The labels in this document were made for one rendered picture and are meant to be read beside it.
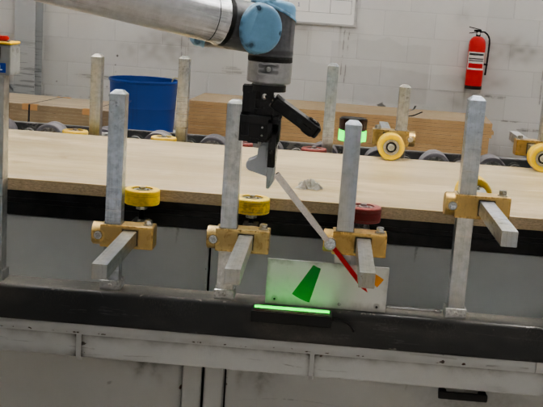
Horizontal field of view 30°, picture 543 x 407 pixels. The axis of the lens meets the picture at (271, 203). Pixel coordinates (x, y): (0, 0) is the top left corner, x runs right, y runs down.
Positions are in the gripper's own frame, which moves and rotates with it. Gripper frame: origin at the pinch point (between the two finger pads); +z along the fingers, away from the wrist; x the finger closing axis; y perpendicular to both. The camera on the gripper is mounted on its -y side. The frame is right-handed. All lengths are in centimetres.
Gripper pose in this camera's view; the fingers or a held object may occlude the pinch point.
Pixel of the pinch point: (271, 182)
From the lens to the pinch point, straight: 208.6
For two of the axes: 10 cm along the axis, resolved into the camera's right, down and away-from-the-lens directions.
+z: -0.7, 9.8, 1.9
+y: -10.0, -0.8, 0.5
